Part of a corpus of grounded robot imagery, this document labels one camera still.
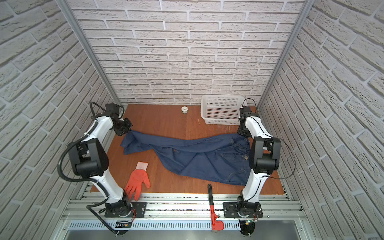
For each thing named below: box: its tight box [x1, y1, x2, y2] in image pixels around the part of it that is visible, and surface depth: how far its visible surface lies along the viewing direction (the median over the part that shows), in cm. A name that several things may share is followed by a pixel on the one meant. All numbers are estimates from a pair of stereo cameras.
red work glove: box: [124, 162, 151, 201], surface depth 84 cm
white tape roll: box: [181, 106, 189, 114], surface depth 119 cm
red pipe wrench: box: [207, 183, 224, 231], surface depth 72 cm
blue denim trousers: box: [120, 131, 251, 186], surface depth 93 cm
